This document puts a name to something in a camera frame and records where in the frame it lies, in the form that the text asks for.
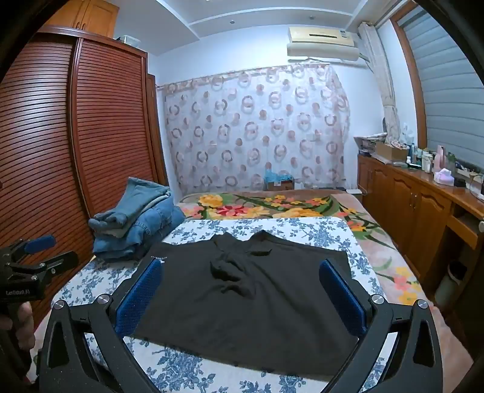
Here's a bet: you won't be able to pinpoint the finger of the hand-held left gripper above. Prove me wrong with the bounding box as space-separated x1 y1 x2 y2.
8 235 57 262
19 250 79 279

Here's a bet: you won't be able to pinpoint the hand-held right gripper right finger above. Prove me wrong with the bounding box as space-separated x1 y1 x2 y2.
318 259 444 393

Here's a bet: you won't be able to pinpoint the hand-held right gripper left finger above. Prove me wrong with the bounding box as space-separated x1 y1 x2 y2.
38 259 164 393

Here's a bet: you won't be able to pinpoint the black pants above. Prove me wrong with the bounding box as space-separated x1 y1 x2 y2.
130 231 360 376

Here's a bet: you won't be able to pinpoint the person's left forearm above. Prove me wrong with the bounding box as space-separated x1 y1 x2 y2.
0 334 33 384

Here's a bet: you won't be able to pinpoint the light blue folded pants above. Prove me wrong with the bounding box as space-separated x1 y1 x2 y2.
88 177 172 235

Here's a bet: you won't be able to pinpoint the person's left hand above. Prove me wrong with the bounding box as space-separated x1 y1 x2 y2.
0 302 36 352

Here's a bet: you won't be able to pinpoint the blue floral white quilt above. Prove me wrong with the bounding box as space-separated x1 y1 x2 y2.
51 216 388 393

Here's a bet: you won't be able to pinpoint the folded denim jeans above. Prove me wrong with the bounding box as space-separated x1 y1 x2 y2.
93 191 186 261

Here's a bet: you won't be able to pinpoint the white bin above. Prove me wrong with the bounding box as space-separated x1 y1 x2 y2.
435 261 467 307

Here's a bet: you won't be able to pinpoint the long wooden cabinet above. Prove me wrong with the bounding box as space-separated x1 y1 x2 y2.
355 153 484 341

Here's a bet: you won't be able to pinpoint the multicolour floral blanket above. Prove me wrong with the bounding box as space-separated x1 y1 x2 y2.
176 189 473 393

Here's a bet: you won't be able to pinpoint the wooden louvred wardrobe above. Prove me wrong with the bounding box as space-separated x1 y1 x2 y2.
0 24 169 322

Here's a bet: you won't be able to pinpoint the blue plastic bag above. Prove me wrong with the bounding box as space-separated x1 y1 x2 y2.
263 170 293 184

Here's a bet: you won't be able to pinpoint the open cardboard box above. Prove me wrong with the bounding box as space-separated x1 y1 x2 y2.
374 141 410 162

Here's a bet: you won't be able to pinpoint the patterned box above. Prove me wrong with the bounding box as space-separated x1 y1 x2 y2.
353 132 388 156

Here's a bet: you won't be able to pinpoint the cluster of toiletry bottles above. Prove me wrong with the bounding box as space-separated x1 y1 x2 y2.
406 141 460 174

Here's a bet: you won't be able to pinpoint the circle-patterned sheer curtain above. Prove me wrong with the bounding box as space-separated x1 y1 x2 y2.
157 63 352 193

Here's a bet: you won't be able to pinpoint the tied beige window drape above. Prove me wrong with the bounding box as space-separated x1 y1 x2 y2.
357 22 401 142

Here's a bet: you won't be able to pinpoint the wooden overhead cupboard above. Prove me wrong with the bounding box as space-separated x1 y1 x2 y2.
45 0 119 38

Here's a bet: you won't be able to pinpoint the grey window blind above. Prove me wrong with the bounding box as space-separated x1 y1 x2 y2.
395 5 484 155

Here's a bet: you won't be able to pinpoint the white air conditioner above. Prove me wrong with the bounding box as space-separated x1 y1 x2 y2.
286 26 361 63

